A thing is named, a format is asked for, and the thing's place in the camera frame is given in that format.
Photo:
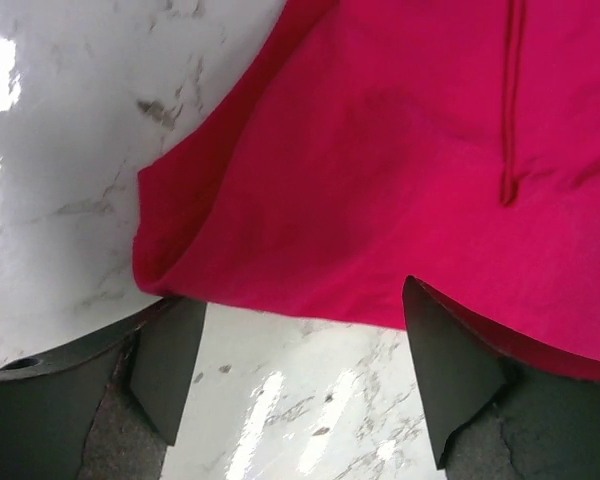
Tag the magenta t shirt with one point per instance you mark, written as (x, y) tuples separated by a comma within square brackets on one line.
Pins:
[(455, 142)]

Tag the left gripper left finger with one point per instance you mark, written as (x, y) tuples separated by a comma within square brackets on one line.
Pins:
[(104, 406)]

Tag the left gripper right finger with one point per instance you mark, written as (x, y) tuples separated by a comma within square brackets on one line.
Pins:
[(498, 405)]

